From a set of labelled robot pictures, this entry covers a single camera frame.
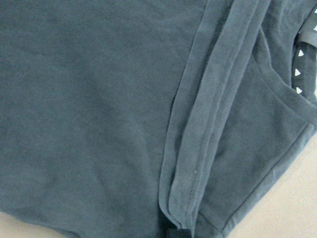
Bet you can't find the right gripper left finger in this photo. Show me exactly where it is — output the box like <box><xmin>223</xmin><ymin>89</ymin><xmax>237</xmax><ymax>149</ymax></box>
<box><xmin>167</xmin><ymin>228</ymin><xmax>180</xmax><ymax>238</ymax></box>

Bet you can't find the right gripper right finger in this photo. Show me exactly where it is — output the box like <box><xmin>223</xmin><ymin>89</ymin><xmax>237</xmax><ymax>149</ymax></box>
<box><xmin>179</xmin><ymin>229</ymin><xmax>192</xmax><ymax>238</ymax></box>

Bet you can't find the black graphic t-shirt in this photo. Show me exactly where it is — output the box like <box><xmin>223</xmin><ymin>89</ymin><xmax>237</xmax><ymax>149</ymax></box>
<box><xmin>0</xmin><ymin>0</ymin><xmax>317</xmax><ymax>238</ymax></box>

